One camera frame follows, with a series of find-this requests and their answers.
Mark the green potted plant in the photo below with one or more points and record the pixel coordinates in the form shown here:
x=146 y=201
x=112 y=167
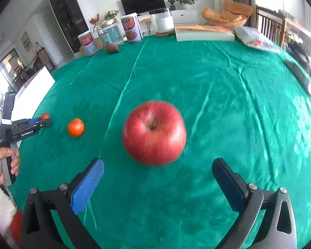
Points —
x=111 y=14

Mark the small tangerine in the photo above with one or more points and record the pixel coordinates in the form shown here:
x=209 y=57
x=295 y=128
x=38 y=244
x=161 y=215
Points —
x=44 y=116

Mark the red apple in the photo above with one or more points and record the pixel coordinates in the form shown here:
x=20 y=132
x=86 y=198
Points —
x=154 y=134

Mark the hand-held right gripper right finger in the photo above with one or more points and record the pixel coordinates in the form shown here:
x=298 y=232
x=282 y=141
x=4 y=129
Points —
x=229 y=186

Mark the green tablecloth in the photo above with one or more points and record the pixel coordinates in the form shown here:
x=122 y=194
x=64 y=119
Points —
x=197 y=83

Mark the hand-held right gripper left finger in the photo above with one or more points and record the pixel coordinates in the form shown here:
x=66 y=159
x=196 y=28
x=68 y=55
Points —
x=86 y=186

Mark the red flower plant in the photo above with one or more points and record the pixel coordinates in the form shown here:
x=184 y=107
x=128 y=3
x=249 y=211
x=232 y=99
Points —
x=94 y=20

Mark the flat white box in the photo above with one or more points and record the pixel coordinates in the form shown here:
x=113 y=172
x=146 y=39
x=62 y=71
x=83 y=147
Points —
x=204 y=33

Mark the framed wall picture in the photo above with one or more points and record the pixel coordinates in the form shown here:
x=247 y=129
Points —
x=26 y=41

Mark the orange label tin can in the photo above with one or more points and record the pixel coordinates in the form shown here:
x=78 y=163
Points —
x=131 y=28

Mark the person's left forearm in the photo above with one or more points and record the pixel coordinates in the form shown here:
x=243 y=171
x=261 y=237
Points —
x=0 y=207

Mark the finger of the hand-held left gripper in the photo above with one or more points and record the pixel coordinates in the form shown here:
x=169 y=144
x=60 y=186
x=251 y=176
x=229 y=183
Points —
x=33 y=121
x=42 y=124

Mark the small sweet potato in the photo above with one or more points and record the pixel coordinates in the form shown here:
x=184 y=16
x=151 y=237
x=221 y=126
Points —
x=111 y=48

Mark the wooden chair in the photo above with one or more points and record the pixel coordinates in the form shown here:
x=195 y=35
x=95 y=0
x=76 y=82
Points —
x=270 y=23

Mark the clear plastic snack bag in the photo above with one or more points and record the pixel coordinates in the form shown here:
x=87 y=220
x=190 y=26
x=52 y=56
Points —
x=258 y=40

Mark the dark display cabinet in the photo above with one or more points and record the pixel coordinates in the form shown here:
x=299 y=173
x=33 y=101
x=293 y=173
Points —
x=67 y=18

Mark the white television cabinet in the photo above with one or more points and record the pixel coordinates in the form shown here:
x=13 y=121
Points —
x=185 y=18

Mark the orange lounge chair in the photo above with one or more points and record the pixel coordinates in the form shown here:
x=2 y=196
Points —
x=228 y=15

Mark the black lid plastic jar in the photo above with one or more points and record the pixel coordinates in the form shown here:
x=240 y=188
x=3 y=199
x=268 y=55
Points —
x=162 y=23

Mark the black television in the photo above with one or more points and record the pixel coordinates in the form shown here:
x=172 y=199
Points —
x=142 y=2

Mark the clear glass jar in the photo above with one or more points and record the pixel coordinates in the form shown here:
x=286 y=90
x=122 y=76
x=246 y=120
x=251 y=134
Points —
x=112 y=32

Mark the large white board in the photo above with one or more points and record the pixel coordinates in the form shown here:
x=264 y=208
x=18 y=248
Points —
x=38 y=81

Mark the blue label tin can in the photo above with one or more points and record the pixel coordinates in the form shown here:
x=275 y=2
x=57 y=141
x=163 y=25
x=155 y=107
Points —
x=88 y=44

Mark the small potted plant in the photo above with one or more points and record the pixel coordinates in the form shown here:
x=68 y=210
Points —
x=171 y=4

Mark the small wooden stool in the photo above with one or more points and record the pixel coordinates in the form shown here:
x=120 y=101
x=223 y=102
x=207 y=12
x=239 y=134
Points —
x=146 y=22

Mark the large round orange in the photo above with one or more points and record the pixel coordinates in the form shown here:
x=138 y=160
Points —
x=76 y=128

